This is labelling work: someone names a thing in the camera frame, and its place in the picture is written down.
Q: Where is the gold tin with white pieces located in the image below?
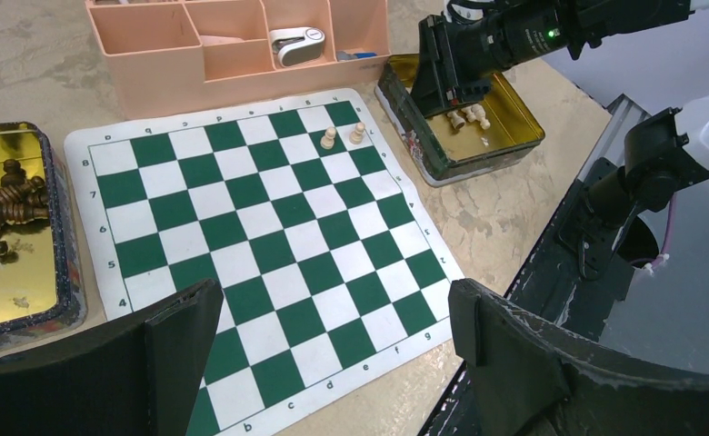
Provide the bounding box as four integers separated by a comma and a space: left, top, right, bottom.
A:
376, 54, 545, 187

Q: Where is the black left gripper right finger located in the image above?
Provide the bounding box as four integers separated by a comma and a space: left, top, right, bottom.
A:
448, 279, 709, 435

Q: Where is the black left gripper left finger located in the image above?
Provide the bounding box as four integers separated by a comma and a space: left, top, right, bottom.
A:
0, 279, 224, 435

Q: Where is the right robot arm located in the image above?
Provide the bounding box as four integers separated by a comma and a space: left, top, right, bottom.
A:
411, 1, 709, 280

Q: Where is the blue grey stamp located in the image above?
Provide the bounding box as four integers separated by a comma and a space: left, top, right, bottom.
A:
335, 51, 377, 62

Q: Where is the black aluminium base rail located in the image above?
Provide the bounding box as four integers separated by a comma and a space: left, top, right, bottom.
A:
417, 90, 709, 436

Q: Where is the green white chess board mat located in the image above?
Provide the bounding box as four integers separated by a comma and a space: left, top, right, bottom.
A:
64, 88, 463, 435

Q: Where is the white stapler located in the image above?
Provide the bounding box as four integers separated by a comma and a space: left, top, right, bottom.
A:
268, 26, 325, 67

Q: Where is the gold tin with dark pieces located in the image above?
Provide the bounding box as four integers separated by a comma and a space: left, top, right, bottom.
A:
0, 122, 87, 356

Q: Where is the white pawn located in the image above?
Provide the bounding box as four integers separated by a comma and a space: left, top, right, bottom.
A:
349, 122, 365, 145
319, 126, 337, 150

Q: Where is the pink desk organizer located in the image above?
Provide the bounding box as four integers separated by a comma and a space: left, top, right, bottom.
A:
85, 1, 390, 119

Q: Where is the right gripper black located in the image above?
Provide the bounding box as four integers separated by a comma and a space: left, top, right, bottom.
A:
410, 1, 580, 118

